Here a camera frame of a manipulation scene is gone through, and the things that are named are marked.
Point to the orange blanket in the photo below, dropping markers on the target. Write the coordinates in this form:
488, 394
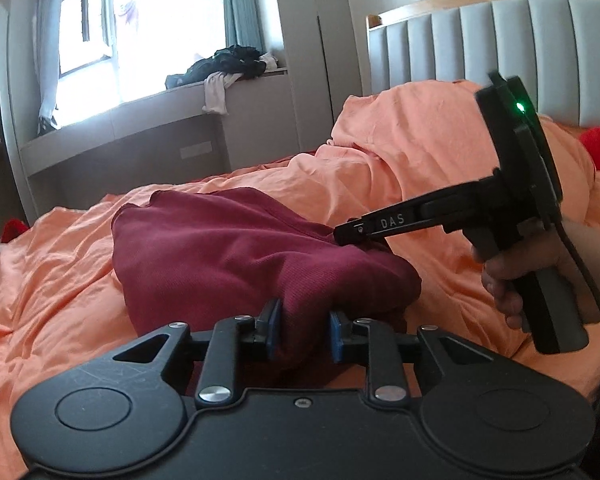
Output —
405, 135

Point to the maroon long-sleeve top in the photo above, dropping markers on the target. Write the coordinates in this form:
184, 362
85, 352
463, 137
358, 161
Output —
230, 260

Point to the white wall outlet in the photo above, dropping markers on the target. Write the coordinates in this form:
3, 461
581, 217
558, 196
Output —
196, 150

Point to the window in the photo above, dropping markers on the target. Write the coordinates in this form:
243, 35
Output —
155, 20

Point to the grey window bench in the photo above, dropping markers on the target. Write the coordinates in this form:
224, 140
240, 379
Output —
130, 125

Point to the white hanging garment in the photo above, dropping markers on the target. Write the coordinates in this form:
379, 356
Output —
216, 92

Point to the small white cloth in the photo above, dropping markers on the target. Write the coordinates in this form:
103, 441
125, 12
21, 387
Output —
270, 61

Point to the purple hanging cloth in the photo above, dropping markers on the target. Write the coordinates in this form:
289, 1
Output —
128, 17

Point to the tall grey closed wardrobe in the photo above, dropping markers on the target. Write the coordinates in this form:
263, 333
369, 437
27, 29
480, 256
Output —
320, 60

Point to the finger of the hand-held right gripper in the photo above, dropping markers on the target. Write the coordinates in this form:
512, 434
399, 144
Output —
390, 221

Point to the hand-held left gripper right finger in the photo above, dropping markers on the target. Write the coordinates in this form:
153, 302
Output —
337, 337

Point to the grey open wardrobe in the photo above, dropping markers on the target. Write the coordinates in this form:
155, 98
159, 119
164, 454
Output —
5, 160

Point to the person's right hand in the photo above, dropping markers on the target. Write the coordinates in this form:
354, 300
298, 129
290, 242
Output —
502, 290

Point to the light blue sheer curtain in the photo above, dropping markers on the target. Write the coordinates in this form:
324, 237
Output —
49, 50

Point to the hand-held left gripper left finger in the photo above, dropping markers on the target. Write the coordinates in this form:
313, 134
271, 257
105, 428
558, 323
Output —
272, 332

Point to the blue-grey thick curtain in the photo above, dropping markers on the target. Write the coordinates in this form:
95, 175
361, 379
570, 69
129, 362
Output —
242, 5

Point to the grey padded wooden headboard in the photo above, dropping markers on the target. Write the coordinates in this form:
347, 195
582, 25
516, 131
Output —
480, 35

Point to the pile of dark clothes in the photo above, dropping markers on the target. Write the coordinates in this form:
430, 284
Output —
220, 62

